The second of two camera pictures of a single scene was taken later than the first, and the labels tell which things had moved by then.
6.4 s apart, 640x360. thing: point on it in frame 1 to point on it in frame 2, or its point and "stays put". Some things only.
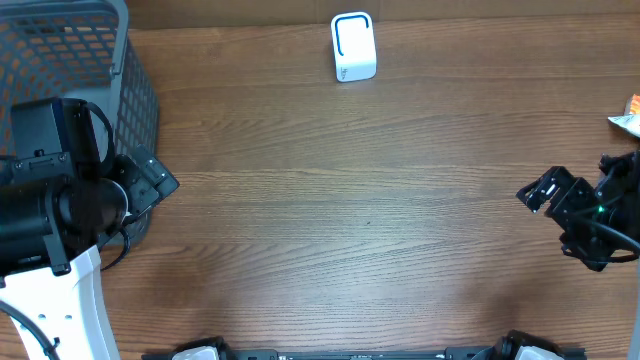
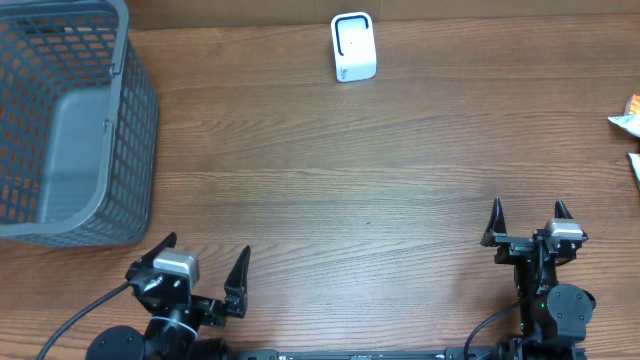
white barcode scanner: (354, 47) stays put
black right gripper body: (574, 204) to (513, 247)
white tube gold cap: (629, 122) stays put
